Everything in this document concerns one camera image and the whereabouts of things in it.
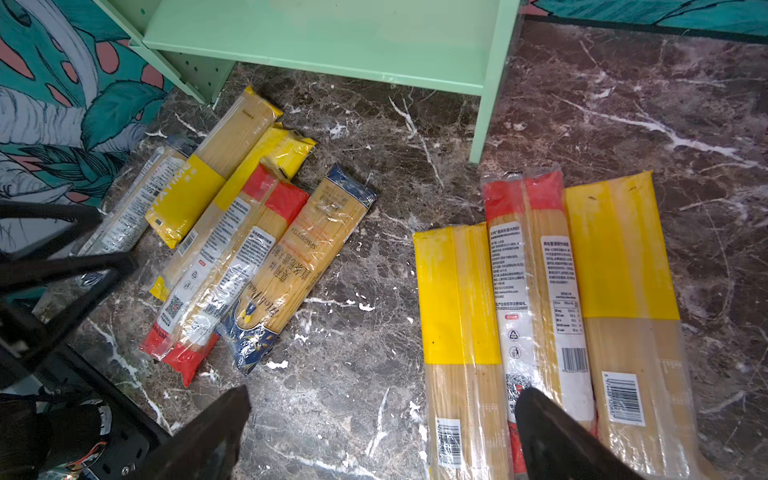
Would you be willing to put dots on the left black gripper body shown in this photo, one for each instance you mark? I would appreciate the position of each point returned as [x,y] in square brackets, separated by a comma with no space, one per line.
[51,418]

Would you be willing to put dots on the yellow label spaghetti bag far-left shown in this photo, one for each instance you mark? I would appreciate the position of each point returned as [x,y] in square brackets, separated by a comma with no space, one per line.
[182,202]

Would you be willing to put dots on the yellow spaghetti bag centre-right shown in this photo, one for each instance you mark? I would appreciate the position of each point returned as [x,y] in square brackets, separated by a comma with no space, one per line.
[465,390]

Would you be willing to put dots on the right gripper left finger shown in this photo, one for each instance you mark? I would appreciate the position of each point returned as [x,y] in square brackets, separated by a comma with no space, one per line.
[208,447]

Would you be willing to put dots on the green two-tier shelf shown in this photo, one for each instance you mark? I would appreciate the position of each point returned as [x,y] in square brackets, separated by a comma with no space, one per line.
[450,46]

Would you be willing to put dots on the blue-end yellow spaghetti bag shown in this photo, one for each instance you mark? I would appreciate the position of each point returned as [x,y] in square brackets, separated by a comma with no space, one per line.
[253,323]

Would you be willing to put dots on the yellow spaghetti bag far-right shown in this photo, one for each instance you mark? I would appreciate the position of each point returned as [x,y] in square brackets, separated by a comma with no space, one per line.
[640,375]

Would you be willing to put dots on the red spaghetti bag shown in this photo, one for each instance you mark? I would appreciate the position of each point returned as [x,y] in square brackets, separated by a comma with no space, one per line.
[537,302]
[183,333]

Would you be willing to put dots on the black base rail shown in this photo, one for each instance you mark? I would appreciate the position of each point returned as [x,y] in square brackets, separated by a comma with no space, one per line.
[133,435]

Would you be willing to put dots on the yellow spaghetti bag left long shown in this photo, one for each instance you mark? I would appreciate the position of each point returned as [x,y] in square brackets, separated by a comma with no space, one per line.
[279,150]

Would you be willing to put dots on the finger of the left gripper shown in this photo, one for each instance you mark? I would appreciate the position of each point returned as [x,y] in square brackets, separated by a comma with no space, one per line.
[34,231]
[27,340]

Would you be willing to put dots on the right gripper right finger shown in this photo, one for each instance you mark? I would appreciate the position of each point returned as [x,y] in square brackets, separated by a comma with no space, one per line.
[555,446]

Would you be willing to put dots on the clear white label spaghetti bag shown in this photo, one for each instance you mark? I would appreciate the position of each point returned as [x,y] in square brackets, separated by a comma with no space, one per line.
[125,225]

